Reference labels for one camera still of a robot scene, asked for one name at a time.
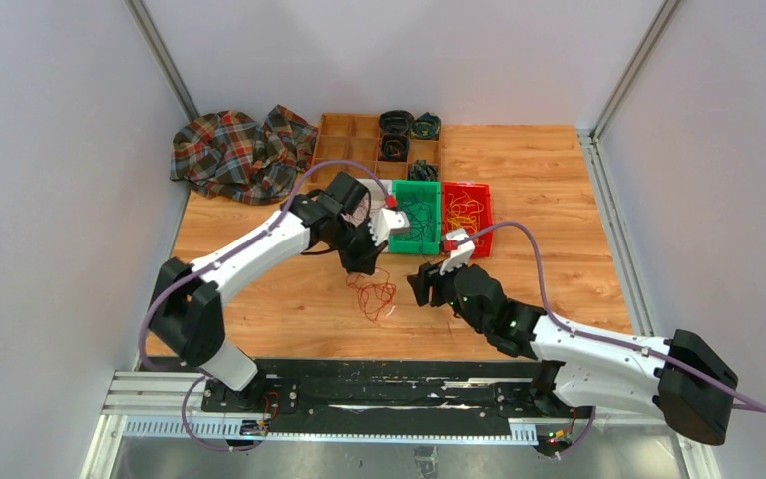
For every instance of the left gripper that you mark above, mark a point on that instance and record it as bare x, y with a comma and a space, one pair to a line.
365, 262

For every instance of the green plastic bin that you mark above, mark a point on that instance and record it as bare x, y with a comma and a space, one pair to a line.
422, 202

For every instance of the rolled green patterned tie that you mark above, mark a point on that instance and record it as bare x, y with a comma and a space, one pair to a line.
422, 171

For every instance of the rolled dark tie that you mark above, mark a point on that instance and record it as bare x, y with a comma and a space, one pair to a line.
396, 122

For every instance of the rolled orange spotted tie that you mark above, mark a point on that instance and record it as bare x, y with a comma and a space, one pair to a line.
394, 148

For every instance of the red plastic bin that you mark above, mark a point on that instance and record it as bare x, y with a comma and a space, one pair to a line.
467, 206

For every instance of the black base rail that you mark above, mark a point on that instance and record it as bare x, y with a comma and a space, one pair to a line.
394, 401

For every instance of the rolled teal yellow tie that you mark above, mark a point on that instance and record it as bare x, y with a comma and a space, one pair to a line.
426, 127

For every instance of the wooden compartment tray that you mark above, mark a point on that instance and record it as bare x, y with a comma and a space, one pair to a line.
349, 143

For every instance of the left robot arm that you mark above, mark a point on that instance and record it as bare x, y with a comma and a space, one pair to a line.
186, 312

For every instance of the plaid cloth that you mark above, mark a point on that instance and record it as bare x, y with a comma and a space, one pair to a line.
229, 154

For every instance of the white plastic bin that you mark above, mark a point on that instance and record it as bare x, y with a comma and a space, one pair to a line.
372, 202

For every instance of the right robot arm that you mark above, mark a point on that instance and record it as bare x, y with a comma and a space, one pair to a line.
678, 379

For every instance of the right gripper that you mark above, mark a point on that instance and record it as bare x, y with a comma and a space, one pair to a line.
422, 281

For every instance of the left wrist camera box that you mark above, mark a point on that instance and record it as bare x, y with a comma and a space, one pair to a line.
386, 222

